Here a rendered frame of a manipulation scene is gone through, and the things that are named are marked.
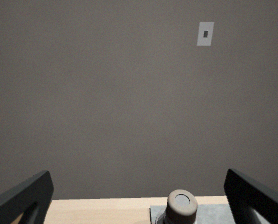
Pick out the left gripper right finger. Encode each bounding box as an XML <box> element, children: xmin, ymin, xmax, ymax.
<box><xmin>224</xmin><ymin>168</ymin><xmax>278</xmax><ymax>224</ymax></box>

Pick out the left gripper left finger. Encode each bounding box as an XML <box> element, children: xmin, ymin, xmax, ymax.
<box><xmin>0</xmin><ymin>170</ymin><xmax>54</xmax><ymax>224</ymax></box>

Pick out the grey mottled flat plate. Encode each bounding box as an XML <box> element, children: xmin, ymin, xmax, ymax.
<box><xmin>150</xmin><ymin>204</ymin><xmax>270</xmax><ymax>224</ymax></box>

